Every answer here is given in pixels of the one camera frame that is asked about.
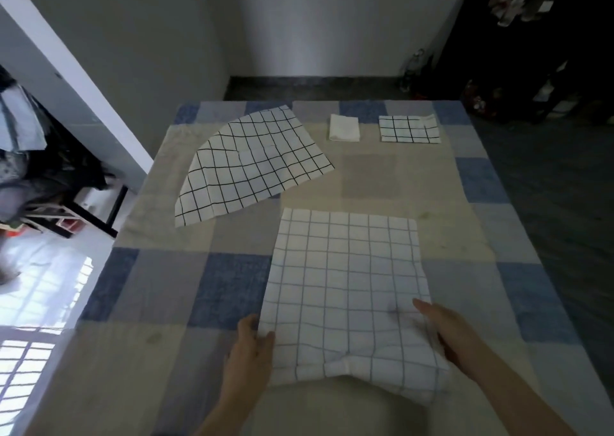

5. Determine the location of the person's left hand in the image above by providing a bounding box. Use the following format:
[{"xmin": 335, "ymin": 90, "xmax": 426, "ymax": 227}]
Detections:
[{"xmin": 220, "ymin": 313, "xmax": 277, "ymax": 412}]

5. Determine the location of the person's right hand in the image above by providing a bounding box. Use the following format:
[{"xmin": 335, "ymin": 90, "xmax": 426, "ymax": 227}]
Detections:
[{"xmin": 412, "ymin": 298, "xmax": 495, "ymax": 384}]

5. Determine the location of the white black-grid cloth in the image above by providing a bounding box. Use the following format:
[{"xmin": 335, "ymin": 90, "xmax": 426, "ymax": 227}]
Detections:
[
  {"xmin": 378, "ymin": 114, "xmax": 442, "ymax": 145},
  {"xmin": 257, "ymin": 208, "xmax": 454, "ymax": 407},
  {"xmin": 174, "ymin": 105, "xmax": 335, "ymax": 228}
]

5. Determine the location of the plain white cloth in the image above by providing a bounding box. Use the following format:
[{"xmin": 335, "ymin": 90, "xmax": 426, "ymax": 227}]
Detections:
[{"xmin": 328, "ymin": 114, "xmax": 361, "ymax": 143}]

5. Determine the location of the person's right forearm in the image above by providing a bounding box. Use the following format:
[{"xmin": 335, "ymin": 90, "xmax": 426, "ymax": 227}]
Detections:
[{"xmin": 472, "ymin": 353, "xmax": 576, "ymax": 436}]

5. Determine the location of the blue beige patchwork tablecloth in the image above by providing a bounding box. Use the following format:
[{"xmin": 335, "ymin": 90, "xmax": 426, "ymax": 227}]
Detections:
[{"xmin": 24, "ymin": 99, "xmax": 614, "ymax": 436}]

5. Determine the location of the black metal chair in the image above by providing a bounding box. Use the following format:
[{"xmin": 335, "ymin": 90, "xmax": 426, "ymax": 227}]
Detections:
[{"xmin": 62, "ymin": 183, "xmax": 130, "ymax": 239}]

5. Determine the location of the small wooden stool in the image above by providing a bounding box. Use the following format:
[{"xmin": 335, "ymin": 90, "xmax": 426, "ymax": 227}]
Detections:
[{"xmin": 21, "ymin": 205, "xmax": 87, "ymax": 240}]

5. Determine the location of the dark clothes heap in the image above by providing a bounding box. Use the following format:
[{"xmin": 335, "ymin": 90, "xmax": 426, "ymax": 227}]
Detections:
[{"xmin": 0, "ymin": 128, "xmax": 116, "ymax": 220}]

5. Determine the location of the blue-grey hanging garment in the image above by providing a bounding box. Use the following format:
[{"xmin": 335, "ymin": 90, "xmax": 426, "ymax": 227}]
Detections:
[{"xmin": 0, "ymin": 83, "xmax": 49, "ymax": 153}]

